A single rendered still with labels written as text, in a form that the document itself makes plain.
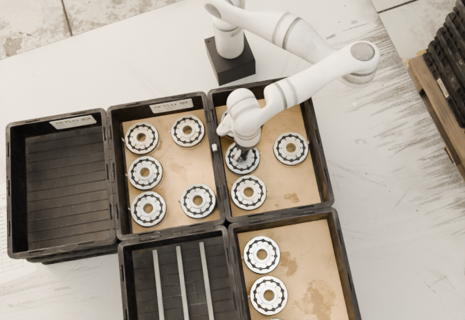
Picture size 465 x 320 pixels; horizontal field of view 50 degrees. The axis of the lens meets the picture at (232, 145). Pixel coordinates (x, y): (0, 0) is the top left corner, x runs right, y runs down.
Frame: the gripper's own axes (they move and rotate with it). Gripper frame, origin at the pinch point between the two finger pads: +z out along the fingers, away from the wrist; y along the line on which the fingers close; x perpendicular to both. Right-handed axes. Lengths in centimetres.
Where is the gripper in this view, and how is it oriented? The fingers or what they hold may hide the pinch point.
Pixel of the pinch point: (248, 149)
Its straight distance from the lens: 150.3
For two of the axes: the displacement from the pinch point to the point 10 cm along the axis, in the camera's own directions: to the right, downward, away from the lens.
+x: -8.3, -5.2, 2.1
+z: 0.5, 3.1, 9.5
